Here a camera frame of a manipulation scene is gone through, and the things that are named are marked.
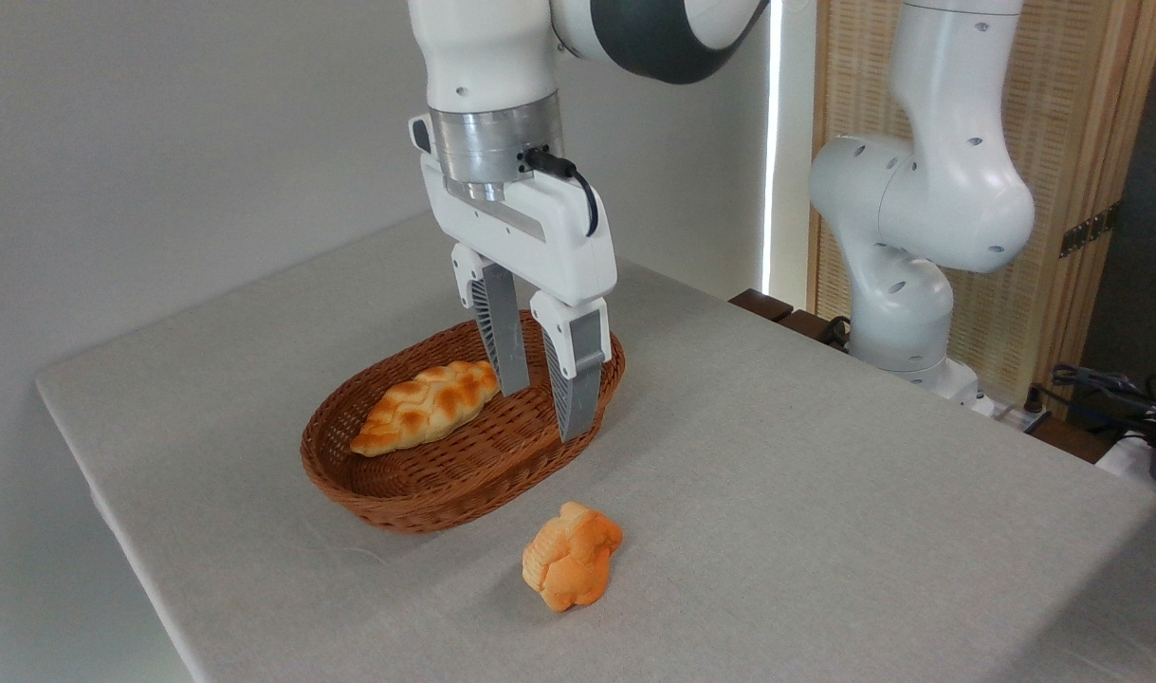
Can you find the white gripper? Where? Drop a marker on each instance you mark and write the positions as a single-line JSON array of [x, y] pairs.
[[559, 247]]

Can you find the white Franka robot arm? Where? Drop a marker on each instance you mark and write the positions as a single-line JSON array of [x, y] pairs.
[[919, 190]]

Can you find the brown wicker basket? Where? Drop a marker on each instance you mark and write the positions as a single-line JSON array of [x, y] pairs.
[[483, 465]]

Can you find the braided bread loaf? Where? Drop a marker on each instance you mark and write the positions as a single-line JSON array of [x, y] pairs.
[[426, 408]]

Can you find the knotted orange bread bun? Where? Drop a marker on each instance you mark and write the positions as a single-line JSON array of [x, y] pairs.
[[573, 560]]

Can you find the dark wooden block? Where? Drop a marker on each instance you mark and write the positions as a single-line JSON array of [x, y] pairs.
[[805, 325], [761, 304]]

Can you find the grey tablecloth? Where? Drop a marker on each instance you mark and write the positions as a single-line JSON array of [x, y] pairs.
[[777, 493]]

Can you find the brown wooden board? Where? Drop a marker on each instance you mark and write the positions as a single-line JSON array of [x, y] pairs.
[[1075, 439]]

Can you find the dark metal screen hinge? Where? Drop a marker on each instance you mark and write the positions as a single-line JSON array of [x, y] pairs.
[[1090, 230]]

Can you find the wooden folding screen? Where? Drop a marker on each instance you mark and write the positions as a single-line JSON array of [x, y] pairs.
[[1080, 104]]

